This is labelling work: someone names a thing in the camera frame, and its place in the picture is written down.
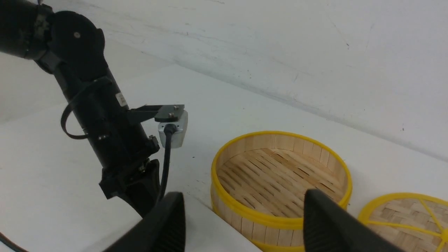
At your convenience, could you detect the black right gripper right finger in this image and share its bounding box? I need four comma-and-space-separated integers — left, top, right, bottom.
303, 189, 402, 252

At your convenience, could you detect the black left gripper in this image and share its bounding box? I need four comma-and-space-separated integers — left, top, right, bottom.
89, 133, 160, 217

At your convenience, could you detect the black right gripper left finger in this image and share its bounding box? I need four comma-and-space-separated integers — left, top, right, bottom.
105, 192, 186, 252

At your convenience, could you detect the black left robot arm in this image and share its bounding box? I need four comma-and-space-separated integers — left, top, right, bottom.
0, 0, 160, 217

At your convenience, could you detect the white square plate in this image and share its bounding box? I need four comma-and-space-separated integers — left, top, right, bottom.
84, 194, 263, 252

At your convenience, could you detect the yellow-rimmed bamboo steamer basket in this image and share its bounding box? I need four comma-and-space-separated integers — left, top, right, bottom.
211, 131, 353, 252

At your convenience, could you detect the yellow-rimmed bamboo steamer lid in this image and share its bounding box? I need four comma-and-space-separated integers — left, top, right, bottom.
358, 193, 448, 252

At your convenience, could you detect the black left camera cable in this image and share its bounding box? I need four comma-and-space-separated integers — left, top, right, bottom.
157, 124, 177, 203

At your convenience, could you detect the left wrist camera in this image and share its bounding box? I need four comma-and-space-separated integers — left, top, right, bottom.
126, 105, 188, 148

